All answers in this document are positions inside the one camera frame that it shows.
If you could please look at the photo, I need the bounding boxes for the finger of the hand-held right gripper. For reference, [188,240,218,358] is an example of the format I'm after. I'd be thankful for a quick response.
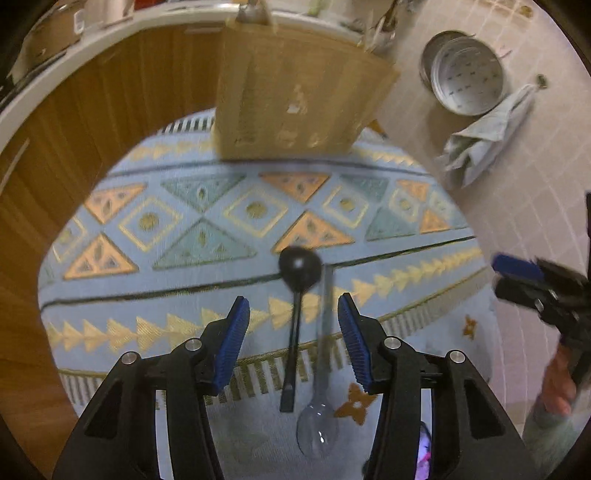
[493,276,555,319]
[491,253,548,283]

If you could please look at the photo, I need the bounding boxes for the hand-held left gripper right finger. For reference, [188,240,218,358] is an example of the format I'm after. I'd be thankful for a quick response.
[337,292,539,480]

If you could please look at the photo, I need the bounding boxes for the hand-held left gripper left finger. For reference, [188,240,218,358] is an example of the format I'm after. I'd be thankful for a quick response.
[52,295,251,480]

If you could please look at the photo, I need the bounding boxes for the black plastic spoon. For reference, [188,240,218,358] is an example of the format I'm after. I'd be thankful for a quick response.
[277,246,323,414]

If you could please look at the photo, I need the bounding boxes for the clear plastic spoon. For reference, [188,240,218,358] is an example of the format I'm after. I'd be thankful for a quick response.
[295,265,340,460]

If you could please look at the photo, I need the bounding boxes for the beige slotted utensil basket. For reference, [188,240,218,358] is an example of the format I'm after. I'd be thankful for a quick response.
[211,18,402,162]

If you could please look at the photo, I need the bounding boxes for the person's right forearm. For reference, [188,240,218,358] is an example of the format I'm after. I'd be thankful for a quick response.
[522,401,578,469]

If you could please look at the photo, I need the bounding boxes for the person's right hand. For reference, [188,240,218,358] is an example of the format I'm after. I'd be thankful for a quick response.
[542,344,578,414]

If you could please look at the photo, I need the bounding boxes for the patterned blue tablecloth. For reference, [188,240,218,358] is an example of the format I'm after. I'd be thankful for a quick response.
[37,107,502,480]

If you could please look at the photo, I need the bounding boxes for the grey hanging towel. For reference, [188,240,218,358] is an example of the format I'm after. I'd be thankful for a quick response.
[436,83,539,191]

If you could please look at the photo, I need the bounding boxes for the round metal steamer tray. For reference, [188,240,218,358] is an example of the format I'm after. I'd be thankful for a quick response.
[419,30,508,117]

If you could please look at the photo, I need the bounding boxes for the wooden base cabinets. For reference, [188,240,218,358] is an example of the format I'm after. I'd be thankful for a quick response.
[0,23,227,480]

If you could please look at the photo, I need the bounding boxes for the white kitchen countertop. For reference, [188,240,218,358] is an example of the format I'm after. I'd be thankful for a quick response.
[0,0,370,155]

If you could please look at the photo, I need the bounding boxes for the beige rice cooker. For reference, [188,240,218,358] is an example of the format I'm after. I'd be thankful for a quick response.
[18,0,86,70]

